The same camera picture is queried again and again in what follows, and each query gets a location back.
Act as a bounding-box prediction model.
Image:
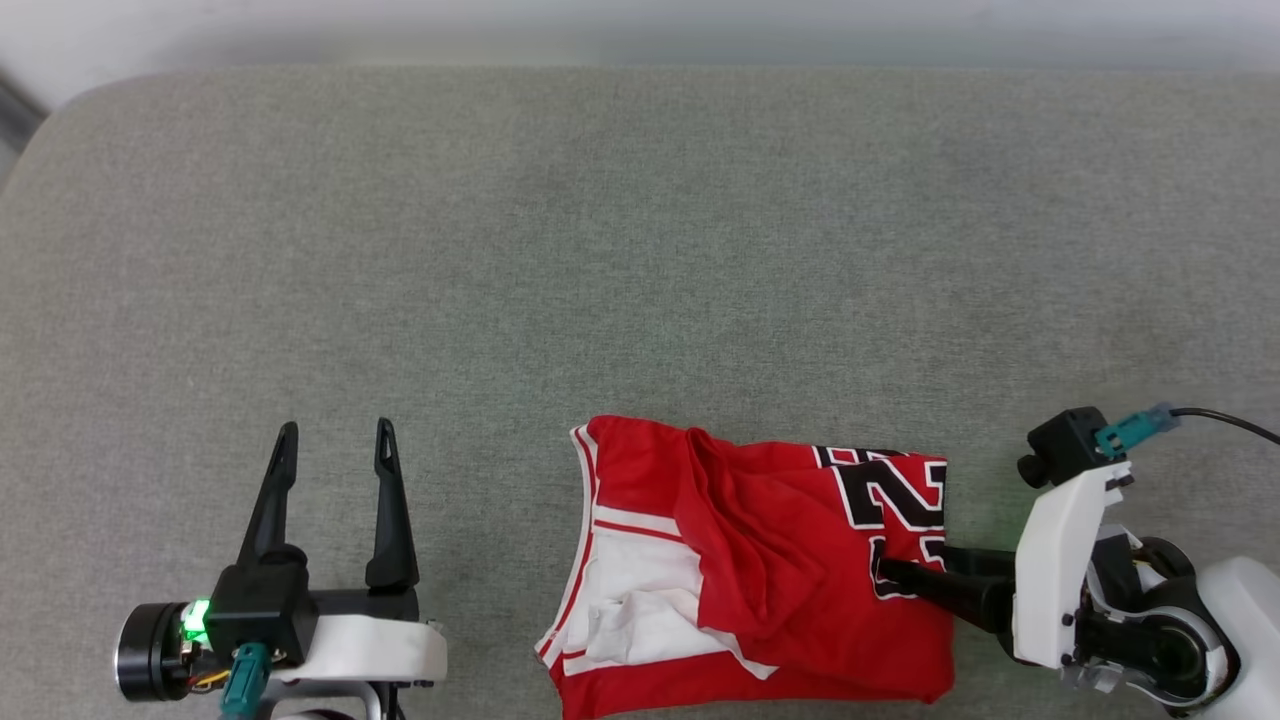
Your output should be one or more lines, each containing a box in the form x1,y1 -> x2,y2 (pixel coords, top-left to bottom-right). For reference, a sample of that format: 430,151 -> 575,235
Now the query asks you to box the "red and white basketball jersey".
535,415 -> 956,720

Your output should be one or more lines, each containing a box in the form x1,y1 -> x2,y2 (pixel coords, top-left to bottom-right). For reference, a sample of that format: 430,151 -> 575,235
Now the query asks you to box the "teal plug camera cable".
220,643 -> 273,720
1093,402 -> 1280,461

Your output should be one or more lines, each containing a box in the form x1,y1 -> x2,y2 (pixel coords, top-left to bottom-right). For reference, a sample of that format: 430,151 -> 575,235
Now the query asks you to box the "teal plug left camera cable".
220,643 -> 273,720

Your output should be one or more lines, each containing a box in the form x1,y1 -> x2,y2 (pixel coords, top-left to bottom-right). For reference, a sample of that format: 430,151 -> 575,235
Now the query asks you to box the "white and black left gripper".
238,417 -> 448,686

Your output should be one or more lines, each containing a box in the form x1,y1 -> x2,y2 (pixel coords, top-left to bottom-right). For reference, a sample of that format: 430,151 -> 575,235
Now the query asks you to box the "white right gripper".
875,462 -> 1135,670

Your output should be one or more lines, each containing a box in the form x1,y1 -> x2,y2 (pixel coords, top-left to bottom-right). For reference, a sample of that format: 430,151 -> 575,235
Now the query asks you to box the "teal plug right camera cable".
1093,402 -> 1280,461

